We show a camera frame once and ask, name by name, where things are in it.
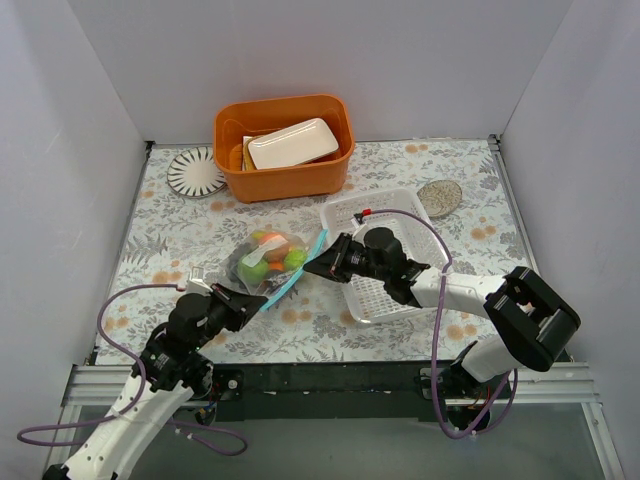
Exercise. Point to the orange mandarin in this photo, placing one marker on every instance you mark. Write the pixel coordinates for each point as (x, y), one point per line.
(271, 236)

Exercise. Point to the speckled oval ceramic dish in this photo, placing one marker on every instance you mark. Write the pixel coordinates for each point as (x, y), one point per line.
(440, 198)

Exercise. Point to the white rectangular plate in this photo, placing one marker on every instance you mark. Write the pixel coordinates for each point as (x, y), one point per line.
(294, 145)

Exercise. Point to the floral tablecloth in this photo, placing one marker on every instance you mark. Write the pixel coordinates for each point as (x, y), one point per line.
(169, 235)

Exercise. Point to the yellow item in tub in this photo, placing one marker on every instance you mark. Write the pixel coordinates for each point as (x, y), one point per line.
(246, 157)

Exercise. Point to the green cabbage ball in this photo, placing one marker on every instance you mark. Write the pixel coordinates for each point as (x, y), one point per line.
(253, 275)
(295, 259)

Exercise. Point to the peach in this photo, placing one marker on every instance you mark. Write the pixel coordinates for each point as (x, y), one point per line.
(277, 254)

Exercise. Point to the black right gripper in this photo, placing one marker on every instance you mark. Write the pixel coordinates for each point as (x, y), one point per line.
(338, 256)

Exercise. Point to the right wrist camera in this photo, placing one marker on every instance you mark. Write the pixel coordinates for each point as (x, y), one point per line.
(361, 228)

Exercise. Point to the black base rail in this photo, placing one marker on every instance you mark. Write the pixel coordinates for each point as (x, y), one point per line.
(351, 390)

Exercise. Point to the orange plastic tub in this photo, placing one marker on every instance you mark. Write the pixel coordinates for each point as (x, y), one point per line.
(260, 117)

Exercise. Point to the clear zip top bag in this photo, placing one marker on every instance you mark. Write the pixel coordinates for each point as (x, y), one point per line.
(278, 281)

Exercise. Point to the striped round plate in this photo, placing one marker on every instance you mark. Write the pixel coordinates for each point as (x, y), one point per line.
(193, 173)

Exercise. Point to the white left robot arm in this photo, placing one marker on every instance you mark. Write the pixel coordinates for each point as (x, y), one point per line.
(120, 438)

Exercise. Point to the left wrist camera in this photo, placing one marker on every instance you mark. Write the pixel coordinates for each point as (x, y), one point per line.
(195, 284)

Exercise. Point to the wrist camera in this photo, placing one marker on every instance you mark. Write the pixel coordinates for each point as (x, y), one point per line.
(195, 284)
(361, 228)

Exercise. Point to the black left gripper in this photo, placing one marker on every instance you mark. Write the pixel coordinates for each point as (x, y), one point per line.
(230, 305)

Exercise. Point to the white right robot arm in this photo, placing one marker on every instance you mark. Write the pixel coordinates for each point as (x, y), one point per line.
(533, 323)

